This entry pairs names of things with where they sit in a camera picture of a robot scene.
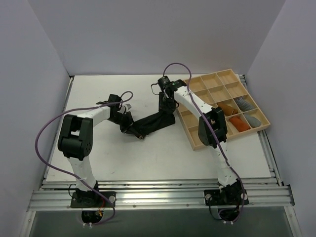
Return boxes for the aluminium rail frame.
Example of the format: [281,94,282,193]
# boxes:
[26,74,303,237]

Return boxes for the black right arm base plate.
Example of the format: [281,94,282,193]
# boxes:
[203,189,249,206]

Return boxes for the black pinstriped underwear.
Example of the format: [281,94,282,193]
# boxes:
[119,112,175,140]

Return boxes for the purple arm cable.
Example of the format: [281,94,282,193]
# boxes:
[35,91,134,226]
[162,62,249,220]

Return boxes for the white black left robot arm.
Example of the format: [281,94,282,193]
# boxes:
[57,94,133,207]

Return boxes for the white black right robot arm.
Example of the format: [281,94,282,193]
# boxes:
[158,76,237,204]

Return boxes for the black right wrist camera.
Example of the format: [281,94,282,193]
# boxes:
[158,76,171,91]

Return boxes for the grey striped rolled cloth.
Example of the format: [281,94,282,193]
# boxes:
[234,97,255,112]

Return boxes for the wooden compartment tray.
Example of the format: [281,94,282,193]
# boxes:
[190,69,271,140]

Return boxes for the brown rolled cloth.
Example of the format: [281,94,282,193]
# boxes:
[217,102,238,117]

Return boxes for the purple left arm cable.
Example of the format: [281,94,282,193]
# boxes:
[35,91,134,226]

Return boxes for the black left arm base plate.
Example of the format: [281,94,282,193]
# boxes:
[70,191,117,208]

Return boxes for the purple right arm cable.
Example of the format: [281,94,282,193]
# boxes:
[162,62,249,220]

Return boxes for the orange rolled cloth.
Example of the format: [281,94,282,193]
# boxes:
[229,117,250,132]

